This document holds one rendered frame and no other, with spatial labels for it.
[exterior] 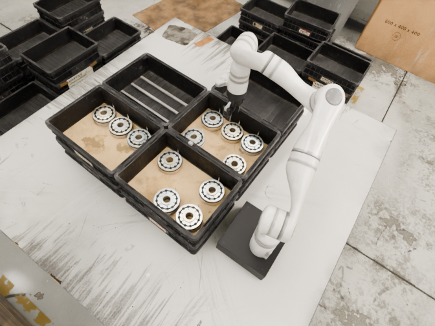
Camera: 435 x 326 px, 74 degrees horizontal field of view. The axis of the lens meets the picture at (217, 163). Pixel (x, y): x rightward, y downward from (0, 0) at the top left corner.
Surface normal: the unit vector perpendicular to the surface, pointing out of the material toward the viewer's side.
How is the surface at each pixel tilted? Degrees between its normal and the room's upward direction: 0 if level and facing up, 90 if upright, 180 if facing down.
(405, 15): 77
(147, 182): 0
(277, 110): 0
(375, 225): 0
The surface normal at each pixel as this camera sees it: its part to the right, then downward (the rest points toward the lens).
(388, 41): -0.51, 0.50
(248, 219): 0.02, -0.50
